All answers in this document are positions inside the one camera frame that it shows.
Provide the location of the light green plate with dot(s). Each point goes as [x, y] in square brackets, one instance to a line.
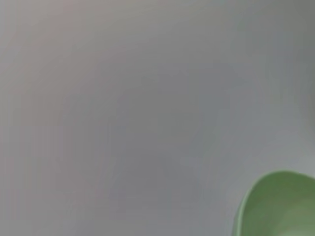
[280, 209]

